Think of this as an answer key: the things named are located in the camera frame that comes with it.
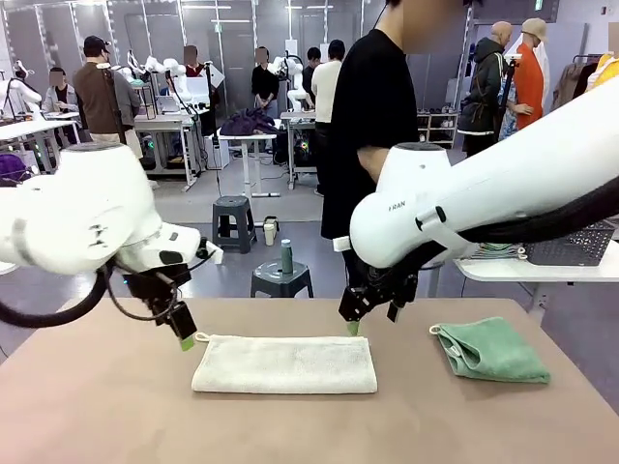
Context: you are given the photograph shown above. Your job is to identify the man white sweater black cap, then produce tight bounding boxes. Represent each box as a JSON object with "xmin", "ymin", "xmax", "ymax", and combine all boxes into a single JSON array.
[{"xmin": 311, "ymin": 39, "xmax": 345, "ymax": 194}]

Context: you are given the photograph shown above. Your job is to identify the person black outfit hands clasped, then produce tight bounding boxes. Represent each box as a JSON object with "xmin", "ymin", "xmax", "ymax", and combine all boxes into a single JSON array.
[{"xmin": 251, "ymin": 46, "xmax": 280, "ymax": 120}]

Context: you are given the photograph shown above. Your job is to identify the man in brown vest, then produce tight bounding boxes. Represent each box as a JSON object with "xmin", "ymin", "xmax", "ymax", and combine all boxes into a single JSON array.
[{"xmin": 72, "ymin": 35, "xmax": 145, "ymax": 156}]

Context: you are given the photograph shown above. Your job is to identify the grey robot bench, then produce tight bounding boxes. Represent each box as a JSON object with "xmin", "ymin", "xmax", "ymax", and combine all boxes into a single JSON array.
[{"xmin": 280, "ymin": 110, "xmax": 318, "ymax": 190}]

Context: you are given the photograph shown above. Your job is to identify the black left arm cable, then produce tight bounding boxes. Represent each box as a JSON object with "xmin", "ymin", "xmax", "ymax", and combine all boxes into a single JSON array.
[{"xmin": 0, "ymin": 263, "xmax": 181, "ymax": 329}]

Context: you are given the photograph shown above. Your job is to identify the seated person grey jacket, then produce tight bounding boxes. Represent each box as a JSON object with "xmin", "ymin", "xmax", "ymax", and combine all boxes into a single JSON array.
[{"xmin": 42, "ymin": 67, "xmax": 81, "ymax": 117}]

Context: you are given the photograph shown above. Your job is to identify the long white desk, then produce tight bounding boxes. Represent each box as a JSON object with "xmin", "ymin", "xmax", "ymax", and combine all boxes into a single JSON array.
[{"xmin": 0, "ymin": 118, "xmax": 81, "ymax": 170}]

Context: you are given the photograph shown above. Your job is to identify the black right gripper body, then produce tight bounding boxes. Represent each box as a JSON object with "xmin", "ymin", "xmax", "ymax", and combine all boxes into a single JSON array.
[{"xmin": 357, "ymin": 241, "xmax": 449, "ymax": 305}]

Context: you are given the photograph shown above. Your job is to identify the person's right forearm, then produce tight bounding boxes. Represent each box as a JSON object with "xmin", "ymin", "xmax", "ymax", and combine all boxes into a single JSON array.
[{"xmin": 357, "ymin": 144, "xmax": 393, "ymax": 183}]

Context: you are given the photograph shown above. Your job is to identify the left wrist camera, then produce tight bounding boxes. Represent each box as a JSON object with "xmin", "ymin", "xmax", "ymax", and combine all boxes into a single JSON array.
[{"xmin": 195, "ymin": 236, "xmax": 224, "ymax": 266}]

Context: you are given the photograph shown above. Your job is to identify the green towel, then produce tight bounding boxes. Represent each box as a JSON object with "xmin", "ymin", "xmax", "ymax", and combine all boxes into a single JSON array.
[{"xmin": 428, "ymin": 316, "xmax": 551, "ymax": 385}]

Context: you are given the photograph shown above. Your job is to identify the white shoe rack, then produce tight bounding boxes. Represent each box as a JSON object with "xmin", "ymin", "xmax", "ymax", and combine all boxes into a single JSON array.
[{"xmin": 416, "ymin": 111, "xmax": 458, "ymax": 150}]

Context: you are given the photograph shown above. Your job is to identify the purple clothes pile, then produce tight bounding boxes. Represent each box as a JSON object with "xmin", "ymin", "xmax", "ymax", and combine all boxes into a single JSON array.
[{"xmin": 220, "ymin": 107, "xmax": 280, "ymax": 137}]

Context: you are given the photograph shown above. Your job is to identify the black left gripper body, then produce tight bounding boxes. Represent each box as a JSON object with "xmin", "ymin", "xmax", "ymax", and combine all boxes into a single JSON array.
[{"xmin": 123, "ymin": 263, "xmax": 192, "ymax": 315}]

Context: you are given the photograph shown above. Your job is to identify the black sleeved right arm cable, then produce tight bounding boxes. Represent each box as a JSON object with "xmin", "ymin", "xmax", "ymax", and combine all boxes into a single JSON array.
[{"xmin": 454, "ymin": 176, "xmax": 619, "ymax": 246}]

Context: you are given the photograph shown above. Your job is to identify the mannequin in yellow garment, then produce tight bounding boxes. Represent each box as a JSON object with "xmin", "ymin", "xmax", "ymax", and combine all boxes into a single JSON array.
[{"xmin": 584, "ymin": 52, "xmax": 619, "ymax": 96}]

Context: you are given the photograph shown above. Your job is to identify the person in maroon top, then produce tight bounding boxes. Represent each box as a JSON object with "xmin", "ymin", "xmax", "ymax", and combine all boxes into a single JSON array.
[{"xmin": 182, "ymin": 44, "xmax": 203, "ymax": 78}]

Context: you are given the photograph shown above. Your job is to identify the person in black t-shirt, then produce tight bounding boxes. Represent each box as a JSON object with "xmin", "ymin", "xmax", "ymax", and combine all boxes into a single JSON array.
[{"xmin": 320, "ymin": 0, "xmax": 465, "ymax": 291}]

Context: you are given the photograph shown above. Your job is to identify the purple cloth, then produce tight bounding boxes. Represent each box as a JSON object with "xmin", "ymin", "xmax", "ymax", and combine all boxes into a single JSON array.
[{"xmin": 0, "ymin": 154, "xmax": 31, "ymax": 184}]

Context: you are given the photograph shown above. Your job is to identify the mannequin orange top beige cap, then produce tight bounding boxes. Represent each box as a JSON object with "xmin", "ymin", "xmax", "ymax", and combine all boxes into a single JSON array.
[{"xmin": 497, "ymin": 17, "xmax": 551, "ymax": 141}]

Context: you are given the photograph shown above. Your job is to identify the dark grey plastic stool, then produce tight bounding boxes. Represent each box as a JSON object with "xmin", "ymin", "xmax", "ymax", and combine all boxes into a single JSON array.
[
  {"xmin": 211, "ymin": 195, "xmax": 258, "ymax": 255},
  {"xmin": 250, "ymin": 260, "xmax": 314, "ymax": 299}
]

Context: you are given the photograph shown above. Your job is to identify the black tripod with white camera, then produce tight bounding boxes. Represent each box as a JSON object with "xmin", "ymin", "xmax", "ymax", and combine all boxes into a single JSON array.
[{"xmin": 495, "ymin": 52, "xmax": 524, "ymax": 141}]

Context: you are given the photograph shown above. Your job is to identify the grey plastic basket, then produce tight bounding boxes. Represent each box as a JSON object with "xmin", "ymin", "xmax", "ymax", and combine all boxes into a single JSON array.
[{"xmin": 524, "ymin": 221, "xmax": 618, "ymax": 267}]

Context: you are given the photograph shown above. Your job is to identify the white standing desk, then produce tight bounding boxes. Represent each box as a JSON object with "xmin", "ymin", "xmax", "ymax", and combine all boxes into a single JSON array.
[{"xmin": 217, "ymin": 132, "xmax": 281, "ymax": 199}]

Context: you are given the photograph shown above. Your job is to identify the grey blue towel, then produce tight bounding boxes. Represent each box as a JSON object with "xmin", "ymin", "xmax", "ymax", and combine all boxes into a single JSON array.
[{"xmin": 471, "ymin": 243, "xmax": 528, "ymax": 261}]

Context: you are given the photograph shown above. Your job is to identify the white towel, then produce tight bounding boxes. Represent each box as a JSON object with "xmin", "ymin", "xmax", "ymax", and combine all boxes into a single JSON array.
[{"xmin": 191, "ymin": 332, "xmax": 379, "ymax": 395}]

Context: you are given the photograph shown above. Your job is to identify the person dark hair black top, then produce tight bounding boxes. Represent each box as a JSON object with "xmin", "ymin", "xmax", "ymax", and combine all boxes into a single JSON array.
[{"xmin": 302, "ymin": 46, "xmax": 323, "ymax": 105}]

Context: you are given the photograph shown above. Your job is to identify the clothes rack brown garments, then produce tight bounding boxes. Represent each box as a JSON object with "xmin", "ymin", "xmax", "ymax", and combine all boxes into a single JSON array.
[{"xmin": 550, "ymin": 54, "xmax": 601, "ymax": 112}]

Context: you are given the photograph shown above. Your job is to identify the grey workbench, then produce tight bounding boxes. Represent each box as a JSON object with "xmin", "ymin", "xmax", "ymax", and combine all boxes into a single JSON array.
[{"xmin": 133, "ymin": 113, "xmax": 209, "ymax": 193}]

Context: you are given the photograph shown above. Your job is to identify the mannequin in dark jacket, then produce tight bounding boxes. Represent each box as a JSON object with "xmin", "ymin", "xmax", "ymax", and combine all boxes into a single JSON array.
[{"xmin": 457, "ymin": 21, "xmax": 515, "ymax": 159}]

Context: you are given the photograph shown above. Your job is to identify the white computer tower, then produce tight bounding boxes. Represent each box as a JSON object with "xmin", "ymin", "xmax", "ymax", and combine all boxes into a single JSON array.
[{"xmin": 205, "ymin": 136, "xmax": 231, "ymax": 170}]

